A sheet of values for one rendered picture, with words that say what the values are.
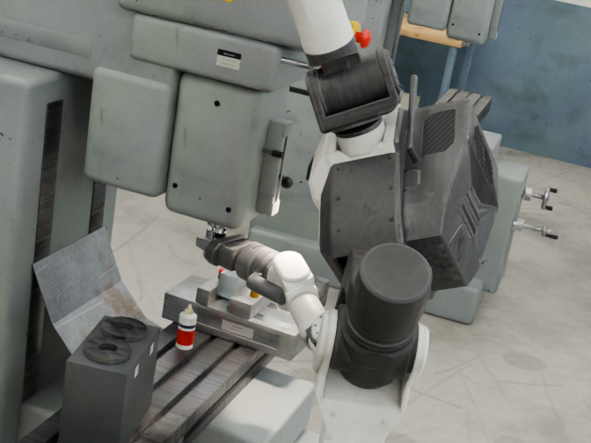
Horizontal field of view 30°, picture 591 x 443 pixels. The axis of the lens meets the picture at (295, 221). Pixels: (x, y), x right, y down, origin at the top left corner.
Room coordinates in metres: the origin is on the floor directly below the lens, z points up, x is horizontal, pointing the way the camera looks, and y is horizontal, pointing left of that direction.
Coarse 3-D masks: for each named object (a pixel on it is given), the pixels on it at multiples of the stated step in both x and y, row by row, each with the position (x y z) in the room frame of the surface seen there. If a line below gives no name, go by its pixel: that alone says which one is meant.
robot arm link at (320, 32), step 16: (288, 0) 1.83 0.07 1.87; (304, 0) 1.81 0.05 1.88; (320, 0) 1.82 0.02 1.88; (336, 0) 1.84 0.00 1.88; (304, 16) 1.82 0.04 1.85; (320, 16) 1.82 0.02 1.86; (336, 16) 1.83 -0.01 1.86; (304, 32) 1.84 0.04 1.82; (320, 32) 1.83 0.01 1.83; (336, 32) 1.83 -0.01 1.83; (352, 32) 1.87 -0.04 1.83; (304, 48) 1.86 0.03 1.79; (320, 48) 1.84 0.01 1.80; (336, 48) 1.84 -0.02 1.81
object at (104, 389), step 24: (96, 336) 1.93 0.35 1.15; (120, 336) 1.92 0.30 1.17; (144, 336) 1.96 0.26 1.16; (72, 360) 1.82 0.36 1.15; (96, 360) 1.82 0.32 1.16; (120, 360) 1.84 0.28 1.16; (144, 360) 1.92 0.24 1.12; (72, 384) 1.81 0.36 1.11; (96, 384) 1.81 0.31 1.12; (120, 384) 1.80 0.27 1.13; (144, 384) 1.94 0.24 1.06; (72, 408) 1.81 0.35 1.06; (96, 408) 1.81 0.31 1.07; (120, 408) 1.80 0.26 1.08; (144, 408) 1.97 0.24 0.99; (72, 432) 1.81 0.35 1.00; (96, 432) 1.81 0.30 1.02; (120, 432) 1.80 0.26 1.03
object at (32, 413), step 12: (48, 384) 2.39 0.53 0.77; (60, 384) 2.39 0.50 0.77; (36, 396) 2.32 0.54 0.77; (48, 396) 2.33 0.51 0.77; (60, 396) 2.34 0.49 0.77; (24, 408) 2.28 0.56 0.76; (36, 408) 2.27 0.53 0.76; (48, 408) 2.28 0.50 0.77; (60, 408) 2.29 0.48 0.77; (24, 420) 2.27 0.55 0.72; (36, 420) 2.26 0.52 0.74; (24, 432) 2.27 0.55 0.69; (312, 432) 2.37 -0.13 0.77
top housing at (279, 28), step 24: (120, 0) 2.26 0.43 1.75; (144, 0) 2.25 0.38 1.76; (168, 0) 2.23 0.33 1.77; (192, 0) 2.22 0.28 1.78; (216, 0) 2.20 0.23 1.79; (240, 0) 2.18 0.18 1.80; (264, 0) 2.17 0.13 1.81; (360, 0) 2.30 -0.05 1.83; (192, 24) 2.23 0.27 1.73; (216, 24) 2.20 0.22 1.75; (240, 24) 2.18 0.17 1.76; (264, 24) 2.17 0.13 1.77; (288, 24) 2.15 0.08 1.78; (360, 24) 2.33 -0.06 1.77
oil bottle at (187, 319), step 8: (184, 312) 2.31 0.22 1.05; (192, 312) 2.31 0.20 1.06; (184, 320) 2.30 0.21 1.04; (192, 320) 2.30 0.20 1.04; (184, 328) 2.30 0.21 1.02; (192, 328) 2.30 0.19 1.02; (184, 336) 2.30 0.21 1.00; (192, 336) 2.30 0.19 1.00; (176, 344) 2.31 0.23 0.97; (184, 344) 2.30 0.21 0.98; (192, 344) 2.31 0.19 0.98
